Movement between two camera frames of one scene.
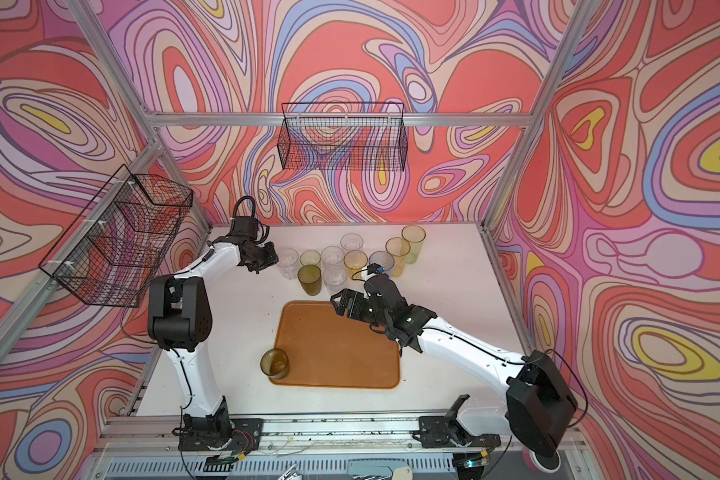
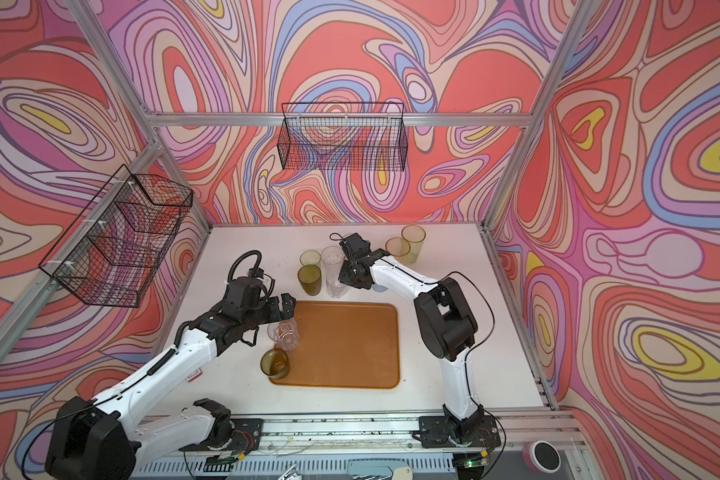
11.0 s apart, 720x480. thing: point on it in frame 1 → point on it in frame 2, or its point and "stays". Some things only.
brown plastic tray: x=325 y=350 stays
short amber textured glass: x=275 y=363 stays
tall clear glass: x=334 y=269 stays
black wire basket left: x=111 y=254 stays
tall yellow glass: x=398 y=247 stays
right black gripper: x=346 y=295 → x=344 y=276
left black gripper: x=269 y=246 → x=276 y=313
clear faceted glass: x=287 y=260 → x=285 y=333
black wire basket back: x=343 y=136 stays
